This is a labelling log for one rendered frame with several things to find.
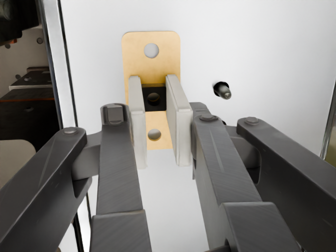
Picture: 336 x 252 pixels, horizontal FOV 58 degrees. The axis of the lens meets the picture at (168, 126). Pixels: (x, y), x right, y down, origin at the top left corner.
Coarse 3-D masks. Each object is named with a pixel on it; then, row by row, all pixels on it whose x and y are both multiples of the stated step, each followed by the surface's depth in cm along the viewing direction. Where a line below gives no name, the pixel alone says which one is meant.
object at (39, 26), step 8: (16, 0) 29; (24, 0) 31; (32, 0) 33; (24, 8) 31; (32, 8) 33; (24, 16) 31; (32, 16) 33; (24, 24) 30; (32, 24) 33; (40, 24) 35; (8, 40) 25; (16, 40) 26
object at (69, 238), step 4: (68, 228) 25; (72, 228) 25; (68, 232) 26; (72, 232) 26; (64, 236) 26; (68, 236) 26; (72, 236) 26; (64, 240) 26; (68, 240) 26; (72, 240) 26; (60, 244) 26; (64, 244) 26; (68, 244) 26; (72, 244) 26; (76, 244) 26; (60, 248) 26; (64, 248) 26; (68, 248) 26; (72, 248) 26; (76, 248) 26
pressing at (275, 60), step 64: (64, 0) 19; (128, 0) 19; (192, 0) 19; (256, 0) 20; (320, 0) 20; (64, 64) 20; (192, 64) 21; (256, 64) 22; (320, 64) 22; (320, 128) 24; (192, 192) 25
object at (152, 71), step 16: (128, 32) 19; (144, 32) 19; (160, 32) 19; (128, 48) 19; (160, 48) 20; (176, 48) 20; (128, 64) 20; (144, 64) 20; (160, 64) 20; (176, 64) 20; (144, 80) 20; (160, 80) 20; (144, 96) 20; (160, 96) 20; (160, 112) 21; (160, 128) 22; (160, 144) 22
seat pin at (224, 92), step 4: (216, 84) 22; (220, 84) 22; (224, 84) 22; (216, 88) 22; (220, 88) 21; (224, 88) 21; (228, 88) 21; (220, 92) 21; (224, 92) 20; (228, 92) 20; (220, 96) 21; (224, 96) 20; (228, 96) 20
